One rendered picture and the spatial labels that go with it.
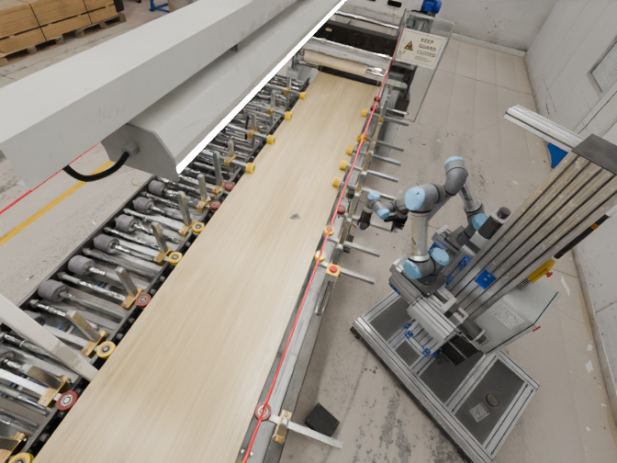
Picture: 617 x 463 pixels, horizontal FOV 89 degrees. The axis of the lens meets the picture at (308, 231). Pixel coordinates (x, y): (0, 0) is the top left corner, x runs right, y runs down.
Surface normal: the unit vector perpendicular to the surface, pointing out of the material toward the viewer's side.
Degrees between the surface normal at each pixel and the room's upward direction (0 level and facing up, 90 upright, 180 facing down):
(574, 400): 0
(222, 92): 61
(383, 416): 0
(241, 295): 0
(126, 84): 90
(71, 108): 90
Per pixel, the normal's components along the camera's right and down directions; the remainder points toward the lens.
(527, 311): 0.12, -0.64
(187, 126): 0.89, -0.04
